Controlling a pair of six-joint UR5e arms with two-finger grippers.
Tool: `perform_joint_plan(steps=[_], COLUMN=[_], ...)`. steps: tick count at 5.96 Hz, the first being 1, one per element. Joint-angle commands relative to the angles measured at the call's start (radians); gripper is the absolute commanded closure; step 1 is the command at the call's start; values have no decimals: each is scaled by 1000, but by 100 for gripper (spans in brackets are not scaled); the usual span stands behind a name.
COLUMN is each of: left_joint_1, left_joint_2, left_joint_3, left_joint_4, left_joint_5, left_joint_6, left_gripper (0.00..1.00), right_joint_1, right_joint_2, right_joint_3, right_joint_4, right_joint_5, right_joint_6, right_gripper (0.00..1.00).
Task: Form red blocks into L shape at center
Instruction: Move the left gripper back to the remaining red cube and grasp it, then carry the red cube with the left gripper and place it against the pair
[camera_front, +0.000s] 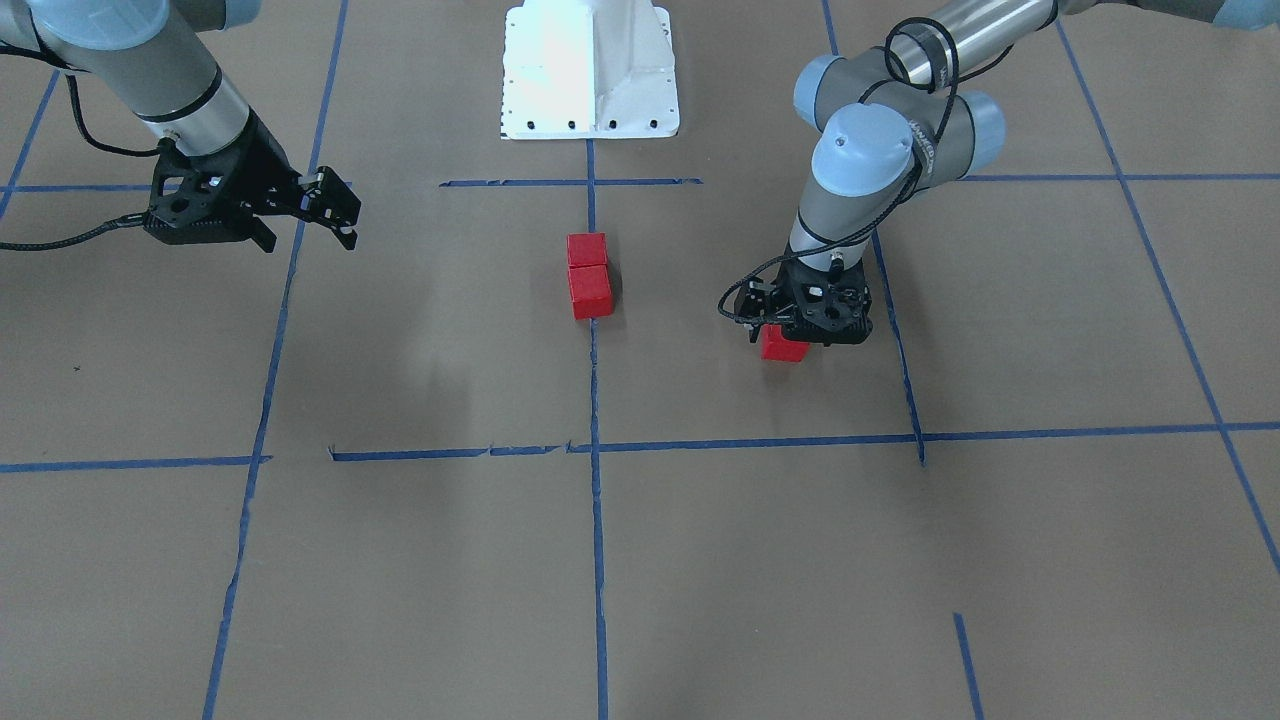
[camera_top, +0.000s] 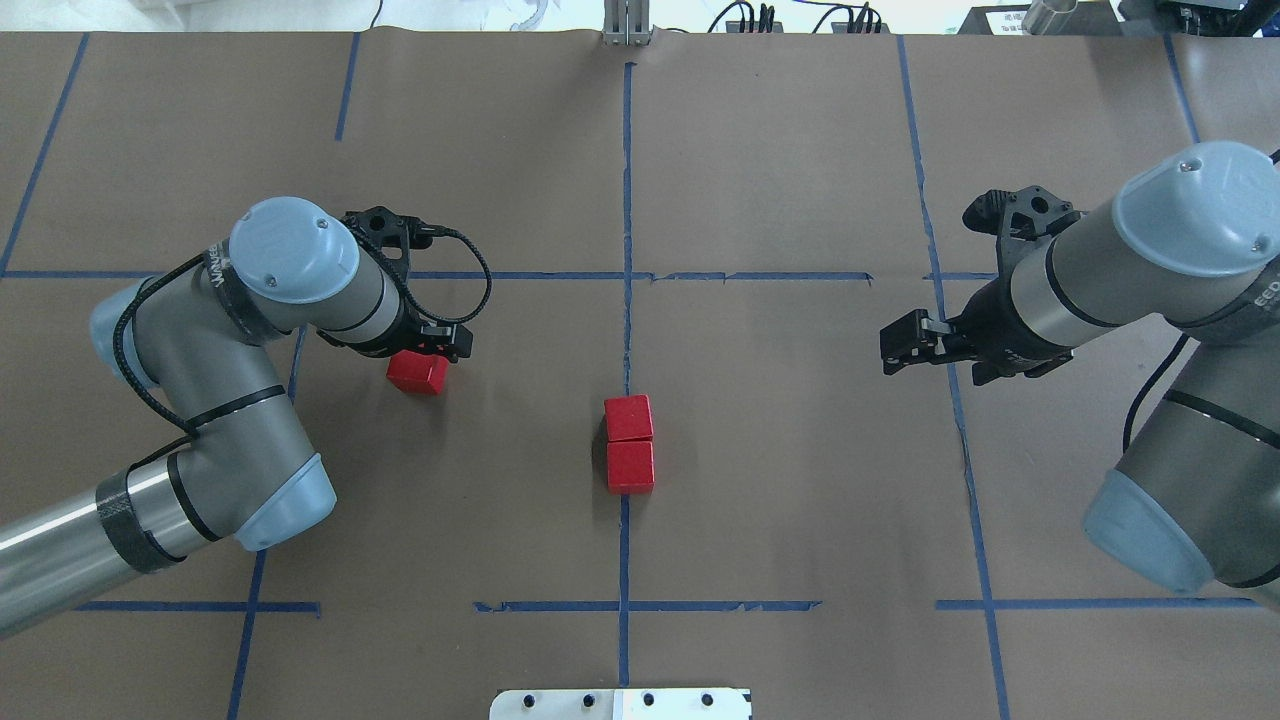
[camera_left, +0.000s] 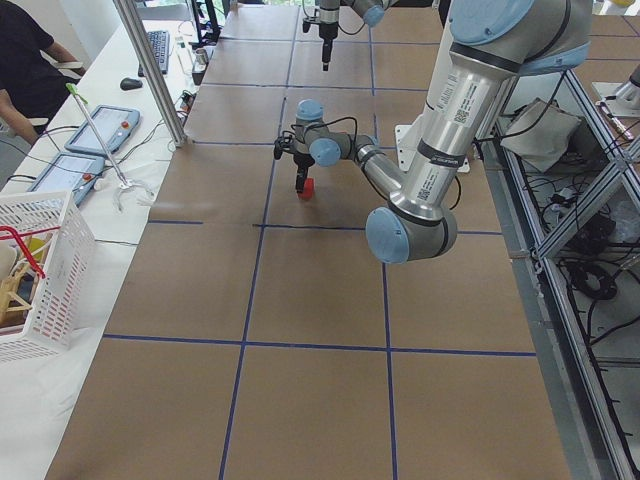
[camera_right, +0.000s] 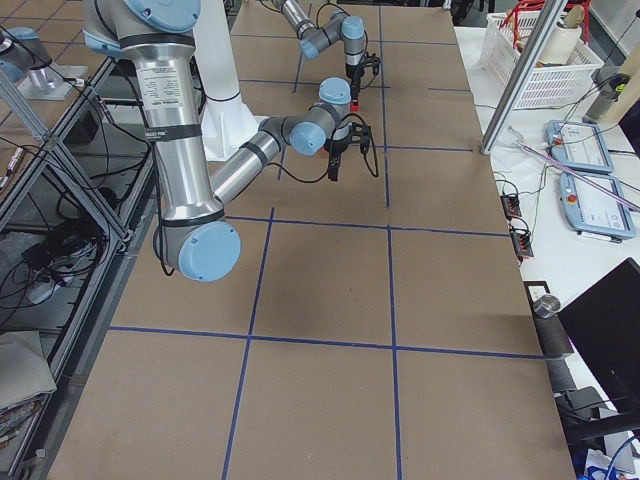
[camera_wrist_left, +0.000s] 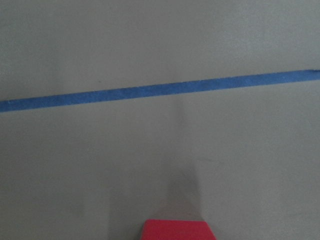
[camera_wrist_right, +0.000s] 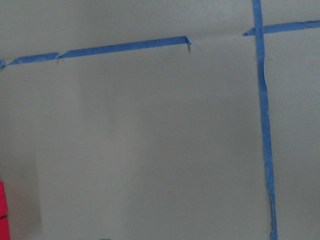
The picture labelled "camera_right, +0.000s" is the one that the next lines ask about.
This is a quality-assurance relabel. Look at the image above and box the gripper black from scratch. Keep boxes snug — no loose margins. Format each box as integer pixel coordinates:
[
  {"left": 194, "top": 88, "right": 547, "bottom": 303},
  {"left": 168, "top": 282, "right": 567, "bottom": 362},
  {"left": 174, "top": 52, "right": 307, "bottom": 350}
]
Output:
[
  {"left": 345, "top": 64, "right": 364, "bottom": 104},
  {"left": 329, "top": 138, "right": 350, "bottom": 181}
]

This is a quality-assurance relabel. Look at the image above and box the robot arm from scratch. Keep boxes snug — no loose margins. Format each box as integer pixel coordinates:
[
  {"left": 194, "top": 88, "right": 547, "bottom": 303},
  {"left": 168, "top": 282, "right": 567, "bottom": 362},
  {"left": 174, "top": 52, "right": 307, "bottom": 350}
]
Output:
[
  {"left": 84, "top": 1, "right": 352, "bottom": 282},
  {"left": 271, "top": 0, "right": 366, "bottom": 112}
]

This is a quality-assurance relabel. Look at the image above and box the reacher grabber stick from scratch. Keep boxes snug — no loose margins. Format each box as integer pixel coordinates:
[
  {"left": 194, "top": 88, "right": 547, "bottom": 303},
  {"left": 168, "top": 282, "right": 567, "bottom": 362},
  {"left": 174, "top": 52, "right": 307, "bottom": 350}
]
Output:
[{"left": 508, "top": 126, "right": 639, "bottom": 213}]

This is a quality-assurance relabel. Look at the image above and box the white plastic basket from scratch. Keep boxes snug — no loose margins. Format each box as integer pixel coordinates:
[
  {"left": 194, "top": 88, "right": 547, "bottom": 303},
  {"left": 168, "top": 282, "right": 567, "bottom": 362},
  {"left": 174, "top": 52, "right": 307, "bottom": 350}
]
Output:
[{"left": 480, "top": 11, "right": 603, "bottom": 110}]

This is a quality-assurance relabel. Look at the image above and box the teach pendant far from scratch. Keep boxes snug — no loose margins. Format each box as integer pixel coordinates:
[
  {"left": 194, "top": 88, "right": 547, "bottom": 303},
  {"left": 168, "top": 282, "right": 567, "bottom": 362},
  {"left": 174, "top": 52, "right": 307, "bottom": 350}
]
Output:
[{"left": 546, "top": 120, "right": 614, "bottom": 174}]

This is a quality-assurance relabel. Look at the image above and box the teach pendant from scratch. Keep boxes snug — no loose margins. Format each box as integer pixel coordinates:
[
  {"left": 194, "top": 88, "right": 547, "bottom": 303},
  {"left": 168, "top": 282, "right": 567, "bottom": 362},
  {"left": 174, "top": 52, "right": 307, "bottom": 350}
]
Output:
[
  {"left": 546, "top": 120, "right": 614, "bottom": 174},
  {"left": 559, "top": 172, "right": 636, "bottom": 241}
]

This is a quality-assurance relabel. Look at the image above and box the teach pendant near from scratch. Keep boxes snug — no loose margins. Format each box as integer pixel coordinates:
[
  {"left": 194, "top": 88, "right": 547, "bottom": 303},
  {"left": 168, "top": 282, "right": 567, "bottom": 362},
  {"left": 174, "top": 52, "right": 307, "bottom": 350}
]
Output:
[{"left": 559, "top": 172, "right": 636, "bottom": 241}]

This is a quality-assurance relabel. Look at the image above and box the metal cup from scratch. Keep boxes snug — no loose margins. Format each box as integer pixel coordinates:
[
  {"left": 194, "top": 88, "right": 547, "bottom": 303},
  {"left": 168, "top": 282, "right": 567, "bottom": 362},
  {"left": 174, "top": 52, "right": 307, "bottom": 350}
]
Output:
[{"left": 532, "top": 293, "right": 562, "bottom": 319}]

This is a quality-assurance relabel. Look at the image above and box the black monitor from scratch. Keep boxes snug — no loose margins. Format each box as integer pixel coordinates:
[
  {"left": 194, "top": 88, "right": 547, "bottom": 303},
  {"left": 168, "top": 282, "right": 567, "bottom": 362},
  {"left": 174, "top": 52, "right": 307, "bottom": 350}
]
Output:
[{"left": 559, "top": 258, "right": 639, "bottom": 412}]

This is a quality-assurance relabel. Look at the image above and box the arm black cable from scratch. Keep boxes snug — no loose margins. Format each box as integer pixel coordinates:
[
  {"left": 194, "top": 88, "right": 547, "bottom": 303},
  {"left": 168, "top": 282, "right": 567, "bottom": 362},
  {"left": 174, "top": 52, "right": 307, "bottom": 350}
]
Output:
[
  {"left": 256, "top": 0, "right": 381, "bottom": 91},
  {"left": 275, "top": 112, "right": 381, "bottom": 184}
]

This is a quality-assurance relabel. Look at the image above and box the white pedestal column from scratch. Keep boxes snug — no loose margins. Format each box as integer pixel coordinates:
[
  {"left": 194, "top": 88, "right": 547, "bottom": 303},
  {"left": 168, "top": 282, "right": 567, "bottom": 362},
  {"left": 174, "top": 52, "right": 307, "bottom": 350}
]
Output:
[{"left": 193, "top": 0, "right": 259, "bottom": 161}]

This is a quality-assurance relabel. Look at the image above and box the aluminium frame post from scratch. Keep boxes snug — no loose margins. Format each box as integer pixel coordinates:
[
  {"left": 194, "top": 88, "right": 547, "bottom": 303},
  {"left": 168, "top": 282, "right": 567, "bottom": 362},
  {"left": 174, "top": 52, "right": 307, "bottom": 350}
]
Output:
[{"left": 480, "top": 0, "right": 568, "bottom": 155}]

